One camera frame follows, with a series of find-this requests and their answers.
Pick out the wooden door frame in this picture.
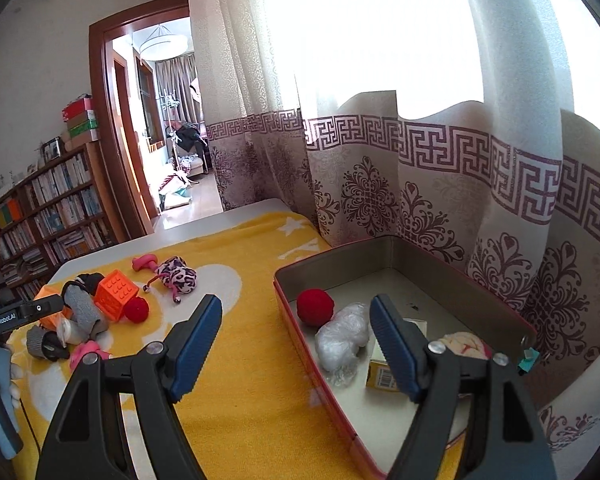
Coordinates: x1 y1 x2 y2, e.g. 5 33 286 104
89 6 191 241

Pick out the red pom-pom ball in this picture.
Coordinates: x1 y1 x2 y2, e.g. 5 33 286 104
297 289 335 328
125 297 150 322

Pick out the white coat rack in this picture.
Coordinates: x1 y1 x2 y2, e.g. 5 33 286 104
162 90 181 171

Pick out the green cardboard box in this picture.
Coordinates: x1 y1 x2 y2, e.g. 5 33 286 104
67 112 100 133

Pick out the red metal tin container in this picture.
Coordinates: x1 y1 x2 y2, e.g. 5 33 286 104
274 236 538 478

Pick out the yellow and white blanket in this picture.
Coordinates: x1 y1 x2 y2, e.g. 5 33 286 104
5 211 381 480

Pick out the cream plush toy in tin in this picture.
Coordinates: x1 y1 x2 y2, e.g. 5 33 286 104
440 332 493 361

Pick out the small yellow cardboard box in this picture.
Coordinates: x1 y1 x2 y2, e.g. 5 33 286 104
365 317 428 392

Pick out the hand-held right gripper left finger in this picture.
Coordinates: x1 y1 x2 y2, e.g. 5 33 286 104
35 294 223 480

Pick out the patterned beige curtain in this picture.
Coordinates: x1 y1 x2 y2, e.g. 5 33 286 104
186 0 600 461

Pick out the person's left hand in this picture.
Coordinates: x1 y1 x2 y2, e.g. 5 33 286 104
0 375 22 405

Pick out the crumpled clear plastic wrap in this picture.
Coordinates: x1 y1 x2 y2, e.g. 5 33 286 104
314 302 371 386

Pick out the dark orange embossed cube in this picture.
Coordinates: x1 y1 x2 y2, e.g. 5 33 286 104
94 270 140 318

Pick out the light orange embossed cube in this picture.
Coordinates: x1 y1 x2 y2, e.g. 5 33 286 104
32 285 73 331

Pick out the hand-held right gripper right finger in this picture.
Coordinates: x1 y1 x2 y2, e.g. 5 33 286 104
370 294 558 480

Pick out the grey ribbed sock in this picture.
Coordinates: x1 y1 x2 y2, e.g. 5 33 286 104
26 325 72 362

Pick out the round ceiling lamp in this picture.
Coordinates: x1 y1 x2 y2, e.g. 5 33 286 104
139 25 188 61

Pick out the pile of dark clothes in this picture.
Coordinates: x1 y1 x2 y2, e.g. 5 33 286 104
172 120 206 153

